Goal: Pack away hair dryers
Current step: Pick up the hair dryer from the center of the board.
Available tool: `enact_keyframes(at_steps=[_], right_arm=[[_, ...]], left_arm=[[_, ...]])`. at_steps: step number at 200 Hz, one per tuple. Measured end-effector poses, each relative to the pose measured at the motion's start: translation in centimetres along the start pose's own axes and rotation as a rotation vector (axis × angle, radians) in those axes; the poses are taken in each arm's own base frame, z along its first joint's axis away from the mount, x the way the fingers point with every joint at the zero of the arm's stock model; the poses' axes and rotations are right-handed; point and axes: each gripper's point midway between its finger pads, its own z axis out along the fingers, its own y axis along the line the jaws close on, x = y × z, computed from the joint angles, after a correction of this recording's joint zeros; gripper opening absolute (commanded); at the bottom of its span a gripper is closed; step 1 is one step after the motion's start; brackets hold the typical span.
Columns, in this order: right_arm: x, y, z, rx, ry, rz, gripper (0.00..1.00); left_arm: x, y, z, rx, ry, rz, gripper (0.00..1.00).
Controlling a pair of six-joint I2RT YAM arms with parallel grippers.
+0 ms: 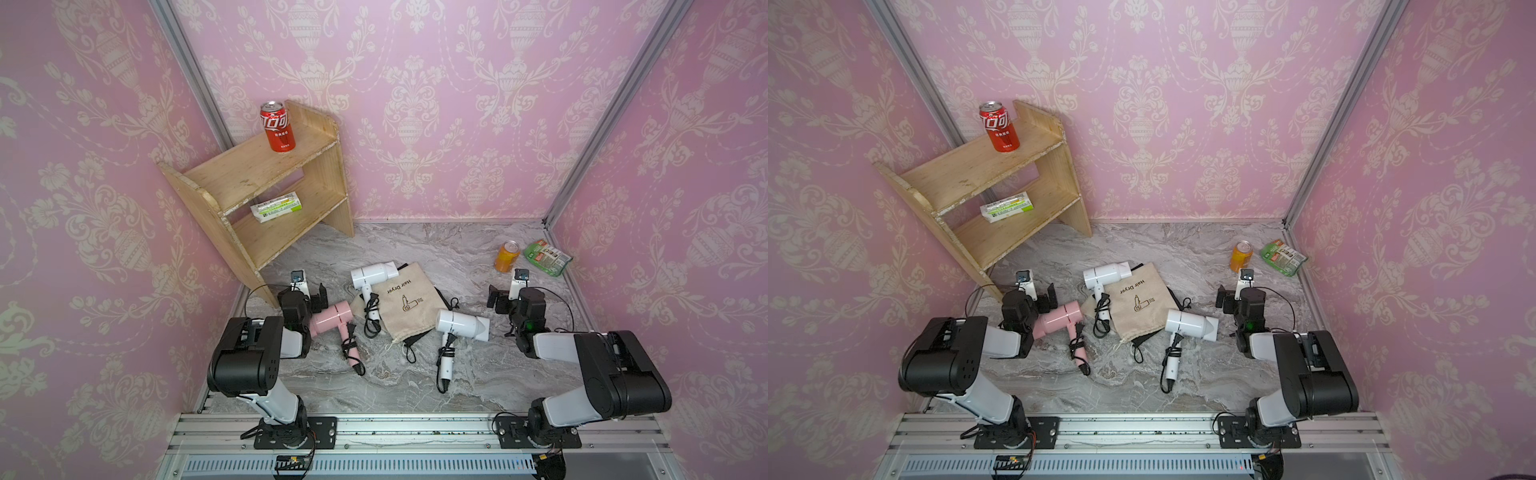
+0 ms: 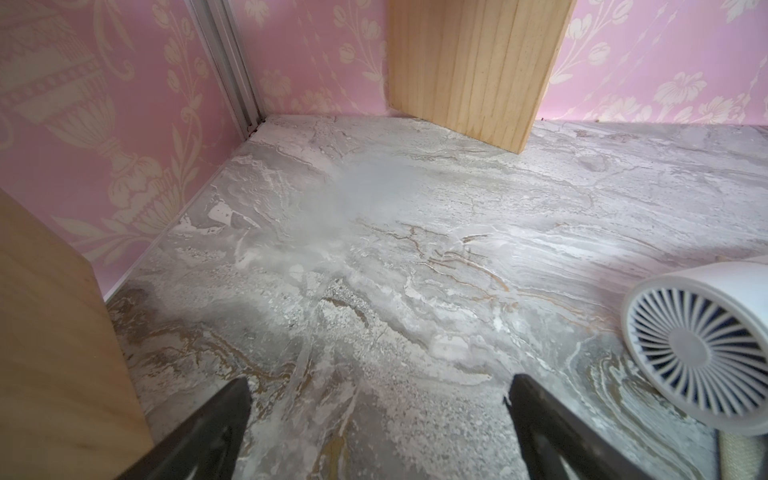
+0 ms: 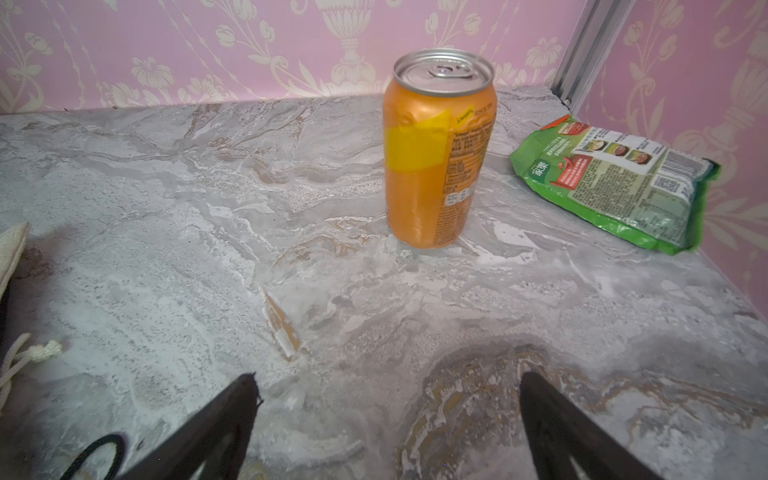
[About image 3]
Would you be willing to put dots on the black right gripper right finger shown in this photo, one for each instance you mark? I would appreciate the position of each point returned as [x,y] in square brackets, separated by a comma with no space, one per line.
[561,437]

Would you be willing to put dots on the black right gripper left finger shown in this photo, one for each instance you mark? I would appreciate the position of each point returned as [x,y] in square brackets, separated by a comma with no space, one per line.
[213,443]

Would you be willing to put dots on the beige hair dryer bag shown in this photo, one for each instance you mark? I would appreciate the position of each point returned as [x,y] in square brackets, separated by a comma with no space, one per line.
[16,354]

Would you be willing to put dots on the green snack packet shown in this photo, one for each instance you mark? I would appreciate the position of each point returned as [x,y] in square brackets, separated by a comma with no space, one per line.
[632,187]

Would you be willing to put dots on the orange soda can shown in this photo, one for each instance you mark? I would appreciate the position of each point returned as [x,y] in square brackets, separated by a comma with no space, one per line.
[438,115]

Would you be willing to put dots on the right aluminium corner post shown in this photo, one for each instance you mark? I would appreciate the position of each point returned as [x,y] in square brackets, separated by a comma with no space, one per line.
[599,25]

